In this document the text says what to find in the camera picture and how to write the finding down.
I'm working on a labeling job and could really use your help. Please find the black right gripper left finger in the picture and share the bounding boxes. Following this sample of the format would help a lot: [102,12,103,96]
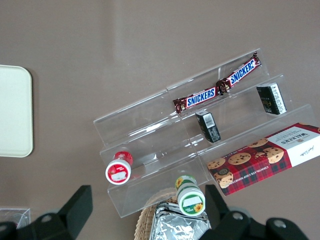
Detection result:
[0,184,94,240]

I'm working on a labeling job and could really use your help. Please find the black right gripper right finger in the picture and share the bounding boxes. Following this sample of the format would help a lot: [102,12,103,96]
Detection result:
[199,184,310,240]

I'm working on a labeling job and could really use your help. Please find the foil wrapped sandwich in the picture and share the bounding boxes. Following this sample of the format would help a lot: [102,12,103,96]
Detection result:
[149,202,212,240]

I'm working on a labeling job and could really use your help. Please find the wicker basket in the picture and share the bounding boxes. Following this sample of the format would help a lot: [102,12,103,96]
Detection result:
[134,189,180,240]

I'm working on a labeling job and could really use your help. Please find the cream plastic tray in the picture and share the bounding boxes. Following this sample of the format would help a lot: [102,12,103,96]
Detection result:
[0,64,34,158]

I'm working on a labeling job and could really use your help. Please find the green sunflower small jar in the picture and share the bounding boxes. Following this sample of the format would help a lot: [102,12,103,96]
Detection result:
[174,175,207,216]

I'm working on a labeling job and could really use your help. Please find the clear plastic box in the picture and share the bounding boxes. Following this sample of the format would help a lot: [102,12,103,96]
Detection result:
[0,207,32,230]

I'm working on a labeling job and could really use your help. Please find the red lidded small jar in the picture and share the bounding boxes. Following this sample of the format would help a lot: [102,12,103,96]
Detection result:
[105,150,134,186]

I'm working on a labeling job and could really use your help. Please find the Walkers red shortbread box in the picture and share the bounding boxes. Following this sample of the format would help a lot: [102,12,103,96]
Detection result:
[206,122,320,197]

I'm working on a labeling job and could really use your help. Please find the small black barcode box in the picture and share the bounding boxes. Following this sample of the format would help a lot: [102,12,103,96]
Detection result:
[195,111,222,144]

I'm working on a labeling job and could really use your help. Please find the clear acrylic step riser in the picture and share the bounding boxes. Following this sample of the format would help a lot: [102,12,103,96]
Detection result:
[93,87,210,219]
[165,47,317,187]

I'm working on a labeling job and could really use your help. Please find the Snickers chocolate bar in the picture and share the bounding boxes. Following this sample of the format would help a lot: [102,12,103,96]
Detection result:
[215,51,262,95]
[172,86,220,112]

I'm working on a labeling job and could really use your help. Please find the black box white side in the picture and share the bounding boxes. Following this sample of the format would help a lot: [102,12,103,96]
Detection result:
[256,82,288,116]

